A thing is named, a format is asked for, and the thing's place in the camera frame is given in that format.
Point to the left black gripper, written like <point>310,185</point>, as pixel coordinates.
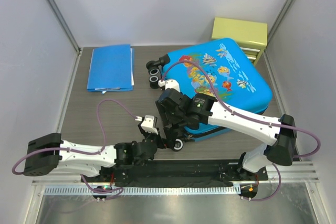
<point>160,142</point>

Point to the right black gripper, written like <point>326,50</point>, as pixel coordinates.
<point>163,110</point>

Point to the blue suitcase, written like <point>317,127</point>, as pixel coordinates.
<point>217,68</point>

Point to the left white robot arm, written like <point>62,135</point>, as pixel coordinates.
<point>50,153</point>

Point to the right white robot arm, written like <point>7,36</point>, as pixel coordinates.
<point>278,135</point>

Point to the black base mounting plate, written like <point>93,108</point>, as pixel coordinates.
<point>179,173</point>

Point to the blue file folder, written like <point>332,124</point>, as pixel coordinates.
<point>111,69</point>

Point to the olive green drawer box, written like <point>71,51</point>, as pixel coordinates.
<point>252,37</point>

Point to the white slotted cable duct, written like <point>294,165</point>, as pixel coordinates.
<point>141,191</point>

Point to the right aluminium frame post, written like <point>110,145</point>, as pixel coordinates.
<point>279,19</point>

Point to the aluminium frame post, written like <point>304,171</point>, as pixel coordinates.
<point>62,22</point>
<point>279,19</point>

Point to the left aluminium frame post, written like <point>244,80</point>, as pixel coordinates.
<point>62,22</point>

